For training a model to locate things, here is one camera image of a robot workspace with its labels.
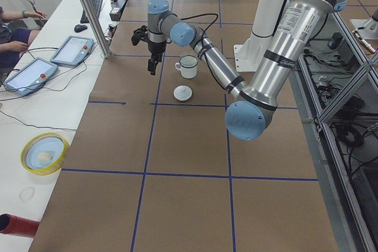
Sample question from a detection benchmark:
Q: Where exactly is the blue teach pendant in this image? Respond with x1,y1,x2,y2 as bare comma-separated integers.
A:
3,57,58,96
50,35,95,67

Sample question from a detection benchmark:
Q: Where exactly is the near blue teach pendant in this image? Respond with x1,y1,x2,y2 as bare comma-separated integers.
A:
3,57,58,96

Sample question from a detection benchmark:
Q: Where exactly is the clear glass funnel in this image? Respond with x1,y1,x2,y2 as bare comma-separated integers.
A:
180,54,197,61

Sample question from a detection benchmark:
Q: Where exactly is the aluminium frame post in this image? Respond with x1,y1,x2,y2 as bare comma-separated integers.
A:
80,0,110,58

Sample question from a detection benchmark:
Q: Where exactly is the white round mug lid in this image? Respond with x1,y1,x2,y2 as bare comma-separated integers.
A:
173,85,193,102

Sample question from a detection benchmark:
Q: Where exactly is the seated person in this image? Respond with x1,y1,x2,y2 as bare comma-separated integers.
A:
1,7,47,75

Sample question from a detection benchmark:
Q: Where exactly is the white enamel mug blue rim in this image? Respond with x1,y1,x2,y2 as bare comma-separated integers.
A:
175,58,198,79

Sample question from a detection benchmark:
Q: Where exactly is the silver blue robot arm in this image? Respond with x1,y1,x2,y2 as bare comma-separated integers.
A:
147,0,346,140

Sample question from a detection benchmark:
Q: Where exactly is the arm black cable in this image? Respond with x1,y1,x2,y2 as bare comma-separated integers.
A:
165,12,221,46

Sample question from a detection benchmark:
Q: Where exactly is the red cylinder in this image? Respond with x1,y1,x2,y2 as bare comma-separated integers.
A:
1,214,40,238

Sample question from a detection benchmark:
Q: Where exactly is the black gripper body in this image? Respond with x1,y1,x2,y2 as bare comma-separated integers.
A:
148,40,165,55

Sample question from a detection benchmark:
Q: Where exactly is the aluminium side frame rail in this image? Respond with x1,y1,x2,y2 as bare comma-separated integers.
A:
286,12,378,252

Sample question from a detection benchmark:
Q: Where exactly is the black computer mouse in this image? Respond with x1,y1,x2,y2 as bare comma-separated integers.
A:
74,24,88,33

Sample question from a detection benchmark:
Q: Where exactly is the far blue teach pendant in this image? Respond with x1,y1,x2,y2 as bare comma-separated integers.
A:
50,35,95,67

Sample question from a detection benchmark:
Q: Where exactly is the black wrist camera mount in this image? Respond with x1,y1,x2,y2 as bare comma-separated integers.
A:
131,25,148,46

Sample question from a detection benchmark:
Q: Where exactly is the black keyboard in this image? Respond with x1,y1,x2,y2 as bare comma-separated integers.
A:
80,0,103,24

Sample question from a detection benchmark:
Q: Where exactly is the yellow tape roll with bowl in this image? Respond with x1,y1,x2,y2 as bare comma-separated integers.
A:
20,132,70,176

